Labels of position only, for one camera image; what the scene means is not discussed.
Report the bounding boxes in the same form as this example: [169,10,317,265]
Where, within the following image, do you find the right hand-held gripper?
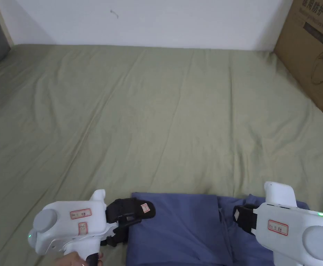
[232,181,323,266]

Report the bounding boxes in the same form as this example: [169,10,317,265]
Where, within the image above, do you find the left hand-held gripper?
[28,189,156,266]

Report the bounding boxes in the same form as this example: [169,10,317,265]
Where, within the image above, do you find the blue garment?
[126,192,310,266]

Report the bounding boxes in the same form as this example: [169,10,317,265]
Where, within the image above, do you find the person's left hand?
[54,251,104,266]

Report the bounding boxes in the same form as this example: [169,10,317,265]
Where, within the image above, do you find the bed with pale green sheet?
[0,44,323,266]

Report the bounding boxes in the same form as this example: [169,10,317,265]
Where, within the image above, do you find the brown cardboard carton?
[273,0,323,116]

